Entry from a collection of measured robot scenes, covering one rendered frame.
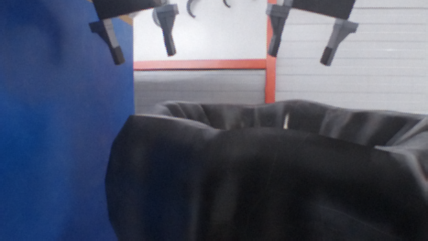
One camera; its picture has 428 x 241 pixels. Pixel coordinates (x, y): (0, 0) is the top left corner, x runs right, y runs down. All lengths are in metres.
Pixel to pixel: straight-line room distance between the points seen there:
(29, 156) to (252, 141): 0.42
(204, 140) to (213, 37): 1.18
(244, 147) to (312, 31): 1.28
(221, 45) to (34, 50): 1.00
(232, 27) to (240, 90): 0.38
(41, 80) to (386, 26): 1.59
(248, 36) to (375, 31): 0.74
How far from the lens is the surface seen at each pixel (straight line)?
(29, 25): 0.51
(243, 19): 1.33
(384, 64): 1.54
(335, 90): 1.40
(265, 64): 1.27
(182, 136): 0.17
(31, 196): 0.52
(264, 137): 0.16
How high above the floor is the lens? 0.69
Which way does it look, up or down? 5 degrees down
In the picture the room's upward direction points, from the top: straight up
